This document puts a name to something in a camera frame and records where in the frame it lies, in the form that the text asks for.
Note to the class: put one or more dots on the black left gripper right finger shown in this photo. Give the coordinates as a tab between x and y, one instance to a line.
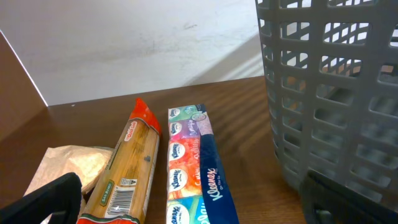
326	201

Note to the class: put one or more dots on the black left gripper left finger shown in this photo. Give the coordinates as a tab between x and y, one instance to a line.
59	200

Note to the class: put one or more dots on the grey plastic basket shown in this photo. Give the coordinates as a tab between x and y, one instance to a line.
331	79

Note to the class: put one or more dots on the beige grain bag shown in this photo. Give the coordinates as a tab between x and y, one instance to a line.
88	163

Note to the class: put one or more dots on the spaghetti packet red ends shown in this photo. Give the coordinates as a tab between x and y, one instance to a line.
123	190

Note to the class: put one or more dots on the brown cardboard panel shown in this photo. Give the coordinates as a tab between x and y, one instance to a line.
20	98

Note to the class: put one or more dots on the Kleenex tissue multipack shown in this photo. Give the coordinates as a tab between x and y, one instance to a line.
197	190

